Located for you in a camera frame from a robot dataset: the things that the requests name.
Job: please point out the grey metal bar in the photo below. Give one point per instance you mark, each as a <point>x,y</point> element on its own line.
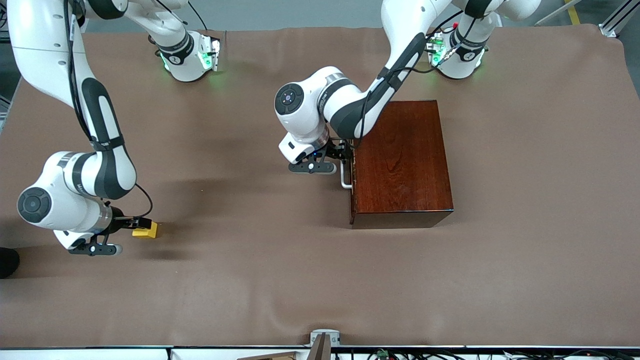
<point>552,12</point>

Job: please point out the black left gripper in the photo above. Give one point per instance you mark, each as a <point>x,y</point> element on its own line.
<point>336,149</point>

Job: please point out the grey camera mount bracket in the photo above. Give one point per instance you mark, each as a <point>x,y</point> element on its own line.
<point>325,336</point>

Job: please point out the black round object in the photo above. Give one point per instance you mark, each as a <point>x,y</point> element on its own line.
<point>7,262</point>

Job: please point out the white table edge rail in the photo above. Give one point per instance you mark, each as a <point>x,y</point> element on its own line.
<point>75,354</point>

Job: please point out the yellow floor tape strip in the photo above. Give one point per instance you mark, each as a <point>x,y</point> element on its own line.
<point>574,14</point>

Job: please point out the yellow block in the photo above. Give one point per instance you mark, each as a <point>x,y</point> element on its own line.
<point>149,232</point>

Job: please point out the brown table cloth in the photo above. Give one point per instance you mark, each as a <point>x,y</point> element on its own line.
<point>250,280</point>

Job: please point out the dark brown wooden cabinet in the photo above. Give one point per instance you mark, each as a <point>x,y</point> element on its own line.
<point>410,170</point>

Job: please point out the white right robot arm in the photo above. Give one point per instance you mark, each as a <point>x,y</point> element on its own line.
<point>50,50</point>

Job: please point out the aluminium frame profile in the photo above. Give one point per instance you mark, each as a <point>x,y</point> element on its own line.
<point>617,20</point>

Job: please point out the green connector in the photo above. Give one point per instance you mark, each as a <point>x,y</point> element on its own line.
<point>382,354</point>

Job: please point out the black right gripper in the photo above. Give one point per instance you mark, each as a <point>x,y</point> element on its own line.
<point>119,223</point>

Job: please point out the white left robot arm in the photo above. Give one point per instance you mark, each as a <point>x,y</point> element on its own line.
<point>310,100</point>

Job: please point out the brown cardboard piece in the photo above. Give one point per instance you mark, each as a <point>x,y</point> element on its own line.
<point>280,356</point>

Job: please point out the light wood drawer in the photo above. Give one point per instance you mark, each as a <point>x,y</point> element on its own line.
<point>352,200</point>

